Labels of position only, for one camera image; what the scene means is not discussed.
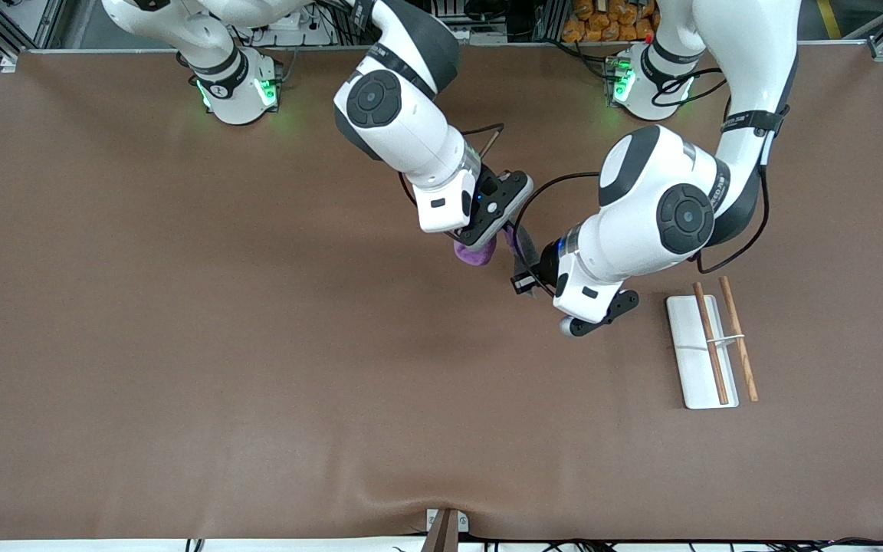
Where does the purple and grey towel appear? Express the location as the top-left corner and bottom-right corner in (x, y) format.
(453, 221), (543, 298)

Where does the white rack base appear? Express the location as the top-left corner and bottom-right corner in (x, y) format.
(666, 294), (740, 410)

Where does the orange bags pile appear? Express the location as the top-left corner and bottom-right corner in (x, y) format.
(562, 0), (657, 43)

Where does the wooden chopsticks pair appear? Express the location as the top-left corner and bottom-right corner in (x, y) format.
(719, 276), (760, 403)

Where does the white power strip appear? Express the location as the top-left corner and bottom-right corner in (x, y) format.
(250, 8), (333, 45)

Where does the brown table mat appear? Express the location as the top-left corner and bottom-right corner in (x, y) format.
(0, 44), (883, 542)

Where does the thin metal rack bracket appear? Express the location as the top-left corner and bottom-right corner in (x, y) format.
(675, 333), (746, 353)

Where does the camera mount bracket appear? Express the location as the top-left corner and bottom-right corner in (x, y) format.
(422, 508), (470, 552)

